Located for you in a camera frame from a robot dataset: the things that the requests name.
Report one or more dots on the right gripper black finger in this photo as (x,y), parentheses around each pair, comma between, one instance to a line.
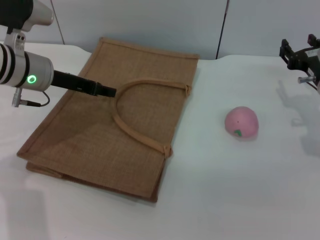
(312,40)
(285,48)

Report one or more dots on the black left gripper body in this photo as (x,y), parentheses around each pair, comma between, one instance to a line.
(72,81)

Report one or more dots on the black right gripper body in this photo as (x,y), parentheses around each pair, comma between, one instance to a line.
(303,60)

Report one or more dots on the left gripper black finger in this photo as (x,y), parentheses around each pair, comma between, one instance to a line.
(105,93)
(106,88)

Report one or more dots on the brown jute handbag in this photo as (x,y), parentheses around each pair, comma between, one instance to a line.
(100,120)

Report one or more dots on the pink peach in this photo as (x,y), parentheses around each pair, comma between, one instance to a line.
(241,122)

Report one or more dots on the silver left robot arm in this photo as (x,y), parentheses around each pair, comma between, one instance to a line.
(30,72)

